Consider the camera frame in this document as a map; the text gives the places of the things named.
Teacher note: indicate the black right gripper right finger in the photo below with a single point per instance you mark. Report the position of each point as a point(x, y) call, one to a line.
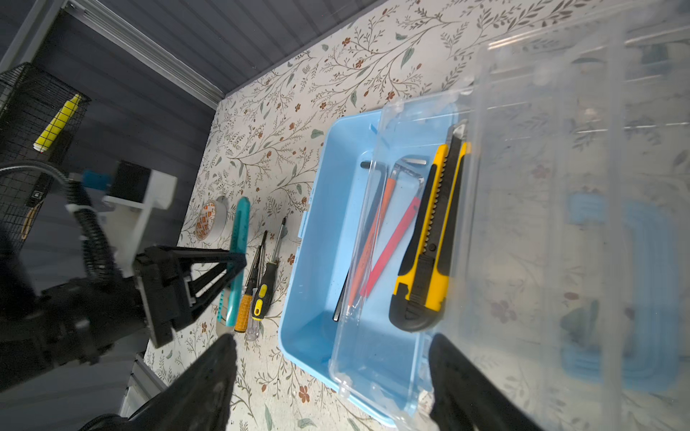
point(465, 399)

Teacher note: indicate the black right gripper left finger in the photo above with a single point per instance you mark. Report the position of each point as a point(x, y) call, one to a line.
point(198, 400)

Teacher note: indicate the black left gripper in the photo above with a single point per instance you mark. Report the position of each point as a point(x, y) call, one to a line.
point(79, 321)

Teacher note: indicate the red handled screwdriver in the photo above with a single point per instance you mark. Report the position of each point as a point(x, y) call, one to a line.
point(263, 297)

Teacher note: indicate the yellow black utility knife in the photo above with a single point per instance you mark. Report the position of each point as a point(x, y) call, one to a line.
point(423, 278)

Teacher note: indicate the red hex key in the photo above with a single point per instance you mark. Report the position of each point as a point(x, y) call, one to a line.
point(411, 166)

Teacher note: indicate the light blue plastic tool box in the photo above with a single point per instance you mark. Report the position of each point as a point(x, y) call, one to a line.
point(363, 358)

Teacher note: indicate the orange hex key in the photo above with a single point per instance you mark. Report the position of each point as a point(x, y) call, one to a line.
point(372, 242)

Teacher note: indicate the black hex key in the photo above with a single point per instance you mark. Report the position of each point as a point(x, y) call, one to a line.
point(381, 170)

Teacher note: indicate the brown tape roll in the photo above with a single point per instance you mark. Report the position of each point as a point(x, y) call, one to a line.
point(211, 220)

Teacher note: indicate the yellow marker in basket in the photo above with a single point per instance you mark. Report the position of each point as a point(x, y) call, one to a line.
point(49, 135)

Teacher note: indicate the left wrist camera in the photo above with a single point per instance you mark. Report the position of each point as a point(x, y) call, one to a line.
point(131, 194)

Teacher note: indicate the black wire wall basket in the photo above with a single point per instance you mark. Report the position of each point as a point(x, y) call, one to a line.
point(30, 98)

